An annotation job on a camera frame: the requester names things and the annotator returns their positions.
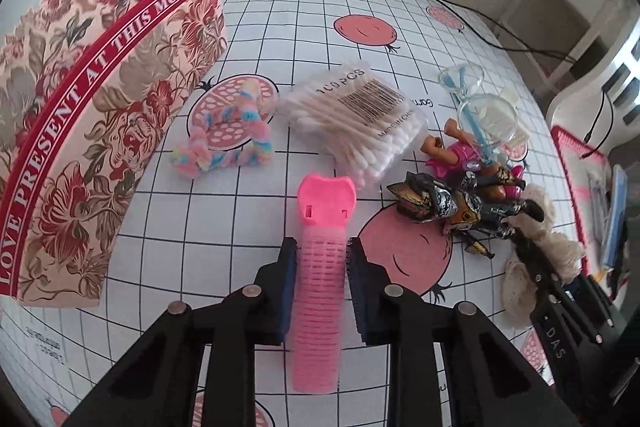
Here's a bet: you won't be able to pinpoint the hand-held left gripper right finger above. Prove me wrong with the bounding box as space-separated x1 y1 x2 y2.
346 236 591 427

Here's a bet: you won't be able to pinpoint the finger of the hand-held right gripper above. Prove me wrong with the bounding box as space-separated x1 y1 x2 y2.
512 229 611 408
567 274 636 358

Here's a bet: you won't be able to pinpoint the pink action figure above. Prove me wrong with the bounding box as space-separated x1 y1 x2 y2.
420 118 526 200

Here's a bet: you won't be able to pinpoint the cream lace scrunchie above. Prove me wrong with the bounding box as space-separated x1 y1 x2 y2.
500 182 586 330

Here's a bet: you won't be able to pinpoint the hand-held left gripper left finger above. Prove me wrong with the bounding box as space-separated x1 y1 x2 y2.
60 237 301 427

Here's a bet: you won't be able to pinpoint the floral gift box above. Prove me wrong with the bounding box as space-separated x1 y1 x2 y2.
0 0 230 308

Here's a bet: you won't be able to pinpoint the red pink crocheted cushion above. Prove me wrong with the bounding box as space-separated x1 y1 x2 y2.
550 124 621 278

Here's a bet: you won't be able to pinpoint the pink hair roller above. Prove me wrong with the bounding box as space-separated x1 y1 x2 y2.
291 173 357 395

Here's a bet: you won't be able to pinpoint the pastel rope hair tie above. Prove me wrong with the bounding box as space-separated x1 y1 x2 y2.
167 77 275 180

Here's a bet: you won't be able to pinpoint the black gold action figure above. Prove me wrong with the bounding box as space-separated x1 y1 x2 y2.
386 171 546 258

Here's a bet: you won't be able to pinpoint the black charging cable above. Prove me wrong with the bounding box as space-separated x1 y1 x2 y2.
582 89 618 158

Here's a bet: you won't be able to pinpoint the cotton swab packet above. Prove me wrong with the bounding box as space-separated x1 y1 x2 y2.
275 62 430 192

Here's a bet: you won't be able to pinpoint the smartphone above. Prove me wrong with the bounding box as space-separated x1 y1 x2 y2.
600 164 629 268

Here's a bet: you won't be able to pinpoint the clear plastic toy glasses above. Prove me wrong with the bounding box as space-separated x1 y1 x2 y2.
439 63 521 168

